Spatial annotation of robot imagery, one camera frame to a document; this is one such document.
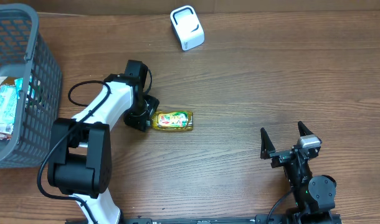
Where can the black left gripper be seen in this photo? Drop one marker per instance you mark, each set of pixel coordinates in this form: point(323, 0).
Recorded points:
point(141, 122)

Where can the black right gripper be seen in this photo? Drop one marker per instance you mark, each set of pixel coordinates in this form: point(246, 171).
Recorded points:
point(281, 156)

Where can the yellow dish soap bottle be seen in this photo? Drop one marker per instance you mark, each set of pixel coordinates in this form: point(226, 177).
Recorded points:
point(172, 120)

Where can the green white tissue pack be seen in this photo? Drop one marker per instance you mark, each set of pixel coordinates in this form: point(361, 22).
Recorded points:
point(18, 85)

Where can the clear plastic snack bag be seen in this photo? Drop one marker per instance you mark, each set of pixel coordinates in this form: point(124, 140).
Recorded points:
point(8, 103)

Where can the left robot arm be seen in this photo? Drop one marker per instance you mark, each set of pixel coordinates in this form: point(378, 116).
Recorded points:
point(79, 164)

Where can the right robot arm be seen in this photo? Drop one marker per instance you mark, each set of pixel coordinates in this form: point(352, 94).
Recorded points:
point(314, 195)

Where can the white barcode scanner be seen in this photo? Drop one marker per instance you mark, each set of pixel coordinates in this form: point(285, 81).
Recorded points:
point(187, 27)

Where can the grey plastic mesh basket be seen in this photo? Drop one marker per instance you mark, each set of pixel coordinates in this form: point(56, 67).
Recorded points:
point(24, 54)

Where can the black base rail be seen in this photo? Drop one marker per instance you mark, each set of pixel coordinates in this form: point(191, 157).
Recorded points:
point(202, 221)

